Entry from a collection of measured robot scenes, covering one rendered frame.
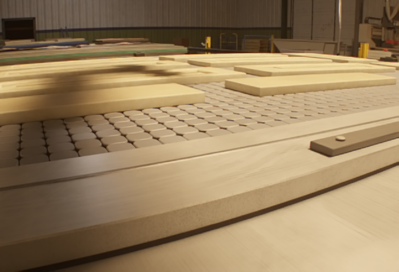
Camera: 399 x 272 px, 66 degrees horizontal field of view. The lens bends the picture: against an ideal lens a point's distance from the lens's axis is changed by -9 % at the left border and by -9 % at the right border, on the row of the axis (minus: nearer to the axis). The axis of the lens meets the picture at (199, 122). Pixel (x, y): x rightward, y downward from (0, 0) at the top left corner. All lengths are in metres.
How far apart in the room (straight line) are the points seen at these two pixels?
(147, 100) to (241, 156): 0.25
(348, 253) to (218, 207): 0.10
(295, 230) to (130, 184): 0.13
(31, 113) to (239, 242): 0.36
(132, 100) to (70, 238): 0.34
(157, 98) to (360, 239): 0.38
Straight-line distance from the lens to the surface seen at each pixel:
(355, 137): 0.38
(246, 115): 0.49
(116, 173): 0.29
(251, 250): 0.24
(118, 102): 0.52
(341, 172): 0.33
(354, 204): 0.31
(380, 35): 9.89
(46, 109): 0.51
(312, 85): 0.74
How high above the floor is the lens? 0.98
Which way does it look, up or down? 15 degrees down
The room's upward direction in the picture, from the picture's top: straight up
